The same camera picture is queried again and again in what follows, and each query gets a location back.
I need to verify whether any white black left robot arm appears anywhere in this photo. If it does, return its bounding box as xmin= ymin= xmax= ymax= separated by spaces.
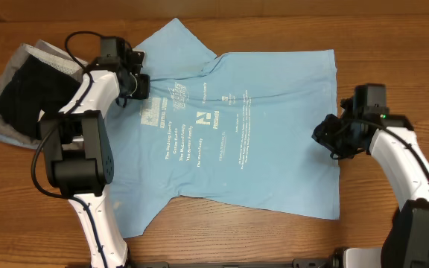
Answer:
xmin=31 ymin=36 xmax=150 ymax=267

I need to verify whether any grey folded garment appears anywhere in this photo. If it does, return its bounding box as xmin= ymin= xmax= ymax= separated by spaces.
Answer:
xmin=0 ymin=39 xmax=82 ymax=150

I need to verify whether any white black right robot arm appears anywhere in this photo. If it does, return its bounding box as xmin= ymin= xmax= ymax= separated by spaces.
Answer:
xmin=312 ymin=83 xmax=429 ymax=268

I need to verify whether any dark folded garment in pile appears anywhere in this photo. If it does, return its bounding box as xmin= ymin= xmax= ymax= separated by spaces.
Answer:
xmin=0 ymin=56 xmax=80 ymax=139

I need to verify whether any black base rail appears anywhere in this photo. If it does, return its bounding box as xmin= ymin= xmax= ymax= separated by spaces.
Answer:
xmin=129 ymin=257 xmax=344 ymax=268

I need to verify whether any light blue printed t-shirt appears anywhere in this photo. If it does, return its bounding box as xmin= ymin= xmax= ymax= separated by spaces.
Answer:
xmin=106 ymin=19 xmax=340 ymax=237

